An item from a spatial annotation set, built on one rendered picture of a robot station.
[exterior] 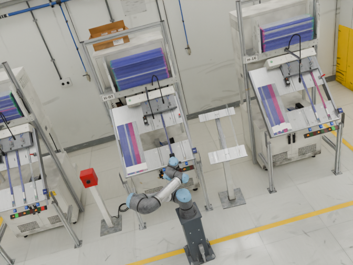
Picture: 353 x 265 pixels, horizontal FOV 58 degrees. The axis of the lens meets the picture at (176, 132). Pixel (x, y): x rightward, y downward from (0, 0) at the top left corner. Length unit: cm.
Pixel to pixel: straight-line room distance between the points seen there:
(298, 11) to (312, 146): 147
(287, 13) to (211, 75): 176
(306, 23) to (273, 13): 33
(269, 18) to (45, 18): 272
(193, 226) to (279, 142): 144
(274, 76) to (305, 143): 91
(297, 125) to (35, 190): 257
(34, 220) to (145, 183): 129
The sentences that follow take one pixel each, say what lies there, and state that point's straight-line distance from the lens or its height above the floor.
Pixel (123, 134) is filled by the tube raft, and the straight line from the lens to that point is 315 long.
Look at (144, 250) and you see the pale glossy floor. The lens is 337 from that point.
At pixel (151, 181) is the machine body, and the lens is 352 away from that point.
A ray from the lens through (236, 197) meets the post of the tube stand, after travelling 358.
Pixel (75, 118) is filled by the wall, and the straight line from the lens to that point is 498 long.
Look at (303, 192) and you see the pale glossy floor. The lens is 363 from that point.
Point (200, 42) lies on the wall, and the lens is 465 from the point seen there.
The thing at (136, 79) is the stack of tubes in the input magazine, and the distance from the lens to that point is 307.
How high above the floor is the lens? 255
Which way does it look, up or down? 32 degrees down
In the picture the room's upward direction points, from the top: 14 degrees counter-clockwise
